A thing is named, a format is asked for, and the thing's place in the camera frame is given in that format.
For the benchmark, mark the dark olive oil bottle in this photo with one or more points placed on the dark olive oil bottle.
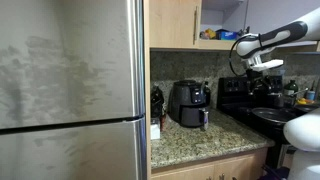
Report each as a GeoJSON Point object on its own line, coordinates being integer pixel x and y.
{"type": "Point", "coordinates": [207, 95]}

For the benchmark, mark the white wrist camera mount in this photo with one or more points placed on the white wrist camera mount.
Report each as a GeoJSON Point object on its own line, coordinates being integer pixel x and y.
{"type": "Point", "coordinates": [268, 63]}

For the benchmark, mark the yellow food bag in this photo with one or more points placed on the yellow food bag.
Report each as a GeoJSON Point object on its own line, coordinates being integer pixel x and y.
{"type": "Point", "coordinates": [210, 33]}

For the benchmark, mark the yellow orange item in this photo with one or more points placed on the yellow orange item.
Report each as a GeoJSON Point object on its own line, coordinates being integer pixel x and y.
{"type": "Point", "coordinates": [301, 100]}

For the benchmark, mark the black air fryer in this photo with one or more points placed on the black air fryer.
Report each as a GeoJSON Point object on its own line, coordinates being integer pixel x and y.
{"type": "Point", "coordinates": [188, 105]}

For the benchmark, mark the black electric stove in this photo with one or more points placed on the black electric stove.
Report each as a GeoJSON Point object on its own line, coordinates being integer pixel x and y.
{"type": "Point", "coordinates": [240, 100]}

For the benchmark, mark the dark sauce bottle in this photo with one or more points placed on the dark sauce bottle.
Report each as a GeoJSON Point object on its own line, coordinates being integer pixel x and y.
{"type": "Point", "coordinates": [156, 101]}

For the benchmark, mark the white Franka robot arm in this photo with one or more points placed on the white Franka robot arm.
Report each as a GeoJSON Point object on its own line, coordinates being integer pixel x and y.
{"type": "Point", "coordinates": [301, 28]}

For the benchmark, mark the light wood base cabinet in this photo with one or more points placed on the light wood base cabinet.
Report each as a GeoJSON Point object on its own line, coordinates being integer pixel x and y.
{"type": "Point", "coordinates": [213, 168]}

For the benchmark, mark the stainless steel refrigerator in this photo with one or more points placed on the stainless steel refrigerator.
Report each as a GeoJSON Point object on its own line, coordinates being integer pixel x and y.
{"type": "Point", "coordinates": [66, 90]}

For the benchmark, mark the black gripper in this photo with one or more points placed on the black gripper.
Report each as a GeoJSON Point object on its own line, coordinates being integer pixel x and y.
{"type": "Point", "coordinates": [255, 76]}

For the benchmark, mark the blue Ziploc box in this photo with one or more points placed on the blue Ziploc box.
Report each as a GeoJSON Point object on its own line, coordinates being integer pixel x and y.
{"type": "Point", "coordinates": [227, 34]}

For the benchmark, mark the small white box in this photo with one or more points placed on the small white box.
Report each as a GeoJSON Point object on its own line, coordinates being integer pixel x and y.
{"type": "Point", "coordinates": [155, 131]}

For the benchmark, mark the small black pot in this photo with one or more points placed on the small black pot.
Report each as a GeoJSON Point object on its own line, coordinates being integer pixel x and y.
{"type": "Point", "coordinates": [275, 99]}

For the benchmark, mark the light wood wall cabinet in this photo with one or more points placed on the light wood wall cabinet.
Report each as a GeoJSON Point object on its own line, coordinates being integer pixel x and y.
{"type": "Point", "coordinates": [171, 23]}

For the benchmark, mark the green glass bottle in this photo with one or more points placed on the green glass bottle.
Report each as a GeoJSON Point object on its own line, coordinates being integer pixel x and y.
{"type": "Point", "coordinates": [290, 87]}

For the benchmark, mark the pale open cabinet door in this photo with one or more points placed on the pale open cabinet door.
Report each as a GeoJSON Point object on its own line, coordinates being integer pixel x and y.
{"type": "Point", "coordinates": [280, 13]}

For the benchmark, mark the blue cup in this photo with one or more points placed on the blue cup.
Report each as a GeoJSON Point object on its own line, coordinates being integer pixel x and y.
{"type": "Point", "coordinates": [310, 95]}

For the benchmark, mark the black frying pan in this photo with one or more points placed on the black frying pan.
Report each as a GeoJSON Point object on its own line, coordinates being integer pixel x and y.
{"type": "Point", "coordinates": [273, 115]}

